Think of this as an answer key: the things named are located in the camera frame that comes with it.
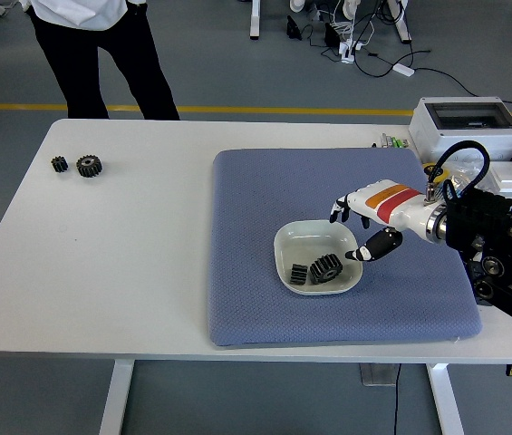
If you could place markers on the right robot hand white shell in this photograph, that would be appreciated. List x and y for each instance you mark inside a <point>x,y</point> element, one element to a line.
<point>391,204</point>

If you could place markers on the large black gear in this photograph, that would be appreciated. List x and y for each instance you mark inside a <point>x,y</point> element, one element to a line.
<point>325,269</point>
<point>89,166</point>

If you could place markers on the small black gear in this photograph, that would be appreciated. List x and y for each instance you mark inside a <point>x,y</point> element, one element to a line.
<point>59,164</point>
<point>298,274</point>

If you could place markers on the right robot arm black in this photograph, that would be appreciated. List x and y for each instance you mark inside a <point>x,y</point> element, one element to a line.
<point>477,217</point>

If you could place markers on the yellow black tape measure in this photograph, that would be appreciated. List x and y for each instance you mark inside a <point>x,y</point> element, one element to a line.
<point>431,168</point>

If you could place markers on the green terminal connector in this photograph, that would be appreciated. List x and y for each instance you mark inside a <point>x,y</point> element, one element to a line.
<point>401,142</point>

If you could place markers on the white terminal connector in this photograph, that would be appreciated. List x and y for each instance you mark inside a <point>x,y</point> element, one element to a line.
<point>388,140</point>

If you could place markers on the white square dish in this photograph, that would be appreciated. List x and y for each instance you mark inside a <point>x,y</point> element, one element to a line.
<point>301,240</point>

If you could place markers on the blue-grey textured mat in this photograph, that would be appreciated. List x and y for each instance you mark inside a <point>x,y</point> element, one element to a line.
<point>283,190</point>

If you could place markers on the white power adapter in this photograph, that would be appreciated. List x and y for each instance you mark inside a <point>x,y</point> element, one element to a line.
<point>404,69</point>

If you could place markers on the white power strip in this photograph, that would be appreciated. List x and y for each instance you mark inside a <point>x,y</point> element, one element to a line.
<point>348,49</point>

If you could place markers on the grey metal floor plate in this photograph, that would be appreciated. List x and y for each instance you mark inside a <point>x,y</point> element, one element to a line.
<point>375,376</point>

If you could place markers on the white background desk leg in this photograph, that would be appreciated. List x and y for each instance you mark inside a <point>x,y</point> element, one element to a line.
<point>400,22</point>
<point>255,18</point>

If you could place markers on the white table leg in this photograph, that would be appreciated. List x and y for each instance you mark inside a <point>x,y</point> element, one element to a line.
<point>446,399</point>
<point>117,399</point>

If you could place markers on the person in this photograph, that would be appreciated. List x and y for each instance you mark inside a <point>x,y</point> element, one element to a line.
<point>83,54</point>

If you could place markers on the grey electrical enclosure box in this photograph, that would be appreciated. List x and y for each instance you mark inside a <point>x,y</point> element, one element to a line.
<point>464,131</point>

